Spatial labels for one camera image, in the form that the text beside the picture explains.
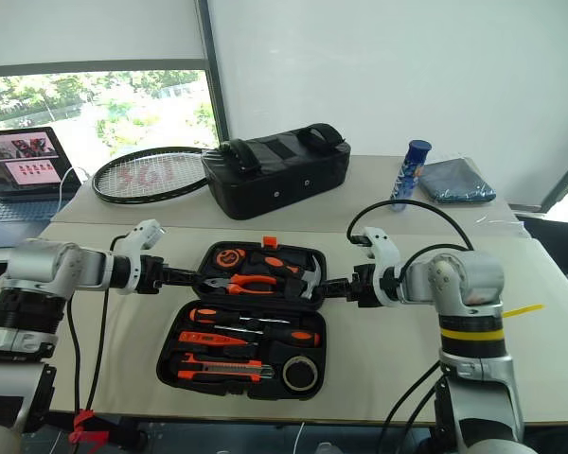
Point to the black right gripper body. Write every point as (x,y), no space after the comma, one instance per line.
(365,286)

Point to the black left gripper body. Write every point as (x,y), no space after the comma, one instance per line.
(154,274)

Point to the orange black screwdriver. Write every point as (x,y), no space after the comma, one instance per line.
(208,314)
(298,337)

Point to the slim orange test pen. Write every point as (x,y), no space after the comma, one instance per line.
(208,338)

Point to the orange black utility knife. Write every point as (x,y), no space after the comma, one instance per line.
(218,369)

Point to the black plastic tool case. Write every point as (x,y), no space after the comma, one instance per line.
(246,392)

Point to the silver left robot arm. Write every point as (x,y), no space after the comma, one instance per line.
(42,265)

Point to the orange case latch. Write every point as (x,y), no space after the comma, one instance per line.
(270,242)

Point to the orange black claw hammer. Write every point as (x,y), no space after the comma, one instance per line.
(307,276)

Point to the orange black tape measure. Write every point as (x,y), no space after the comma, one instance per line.
(229,257)

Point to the black badminton racket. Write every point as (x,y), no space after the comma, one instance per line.
(104,194)

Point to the black fabric bag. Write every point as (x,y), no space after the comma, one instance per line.
(284,179)

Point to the blue tube bottle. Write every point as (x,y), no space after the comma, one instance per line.
(409,175)

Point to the folded blue cloth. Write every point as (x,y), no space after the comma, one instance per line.
(456,182)

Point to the dark laptop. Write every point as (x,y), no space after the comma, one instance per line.
(19,210)

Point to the clear plastic wrapper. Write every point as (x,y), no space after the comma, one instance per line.
(502,221)

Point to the yellow zip tie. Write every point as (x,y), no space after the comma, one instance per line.
(525,309)

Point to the white roller blind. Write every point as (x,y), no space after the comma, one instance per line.
(90,28)

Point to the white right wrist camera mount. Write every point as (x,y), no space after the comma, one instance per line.
(383,250)

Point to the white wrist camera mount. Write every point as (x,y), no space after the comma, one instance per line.
(139,234)
(383,250)

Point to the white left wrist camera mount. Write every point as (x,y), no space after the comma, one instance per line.
(139,234)

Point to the dark window frame post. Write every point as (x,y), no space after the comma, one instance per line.
(213,71)

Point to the dark slanted window frame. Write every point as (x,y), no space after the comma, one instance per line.
(565,177)

